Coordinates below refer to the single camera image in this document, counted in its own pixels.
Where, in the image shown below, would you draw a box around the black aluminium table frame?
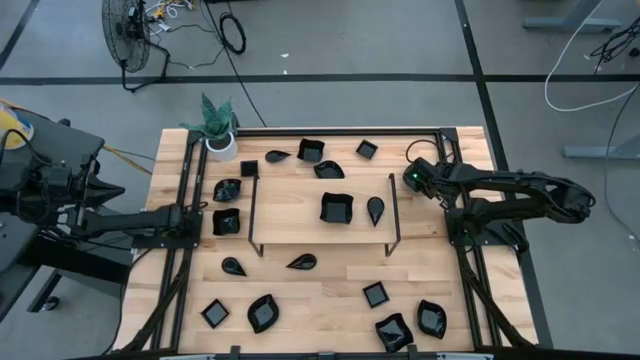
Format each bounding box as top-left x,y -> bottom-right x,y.
119,125 -> 541,360

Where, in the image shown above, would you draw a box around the wooden riser shelf black legs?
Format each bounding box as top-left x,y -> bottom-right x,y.
247,172 -> 403,259

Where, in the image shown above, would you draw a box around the black side table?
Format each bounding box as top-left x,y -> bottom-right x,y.
0,107 -> 132,321

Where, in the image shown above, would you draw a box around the yellow cable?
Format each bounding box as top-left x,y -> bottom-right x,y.
102,143 -> 154,177

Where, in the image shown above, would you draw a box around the tangled black cables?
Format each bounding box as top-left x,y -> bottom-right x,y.
589,17 -> 640,66

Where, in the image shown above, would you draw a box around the long black cable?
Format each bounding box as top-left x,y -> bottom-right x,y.
202,0 -> 269,129

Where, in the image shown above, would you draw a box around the cable clutter with power strip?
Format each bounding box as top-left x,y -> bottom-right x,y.
144,0 -> 197,32

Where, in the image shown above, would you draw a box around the long white cable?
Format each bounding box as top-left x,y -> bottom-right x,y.
543,0 -> 640,114

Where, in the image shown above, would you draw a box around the coiled black cable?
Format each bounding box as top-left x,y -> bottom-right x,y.
218,12 -> 248,56

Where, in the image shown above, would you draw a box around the snake plant in white pot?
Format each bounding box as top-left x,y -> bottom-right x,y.
179,92 -> 240,162

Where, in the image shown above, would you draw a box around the black standing fan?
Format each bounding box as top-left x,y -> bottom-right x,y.
101,0 -> 171,94

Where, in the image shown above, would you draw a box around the yellow and blue round object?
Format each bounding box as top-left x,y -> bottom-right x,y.
0,102 -> 35,150

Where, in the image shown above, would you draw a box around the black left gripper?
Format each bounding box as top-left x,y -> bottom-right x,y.
49,154 -> 126,230

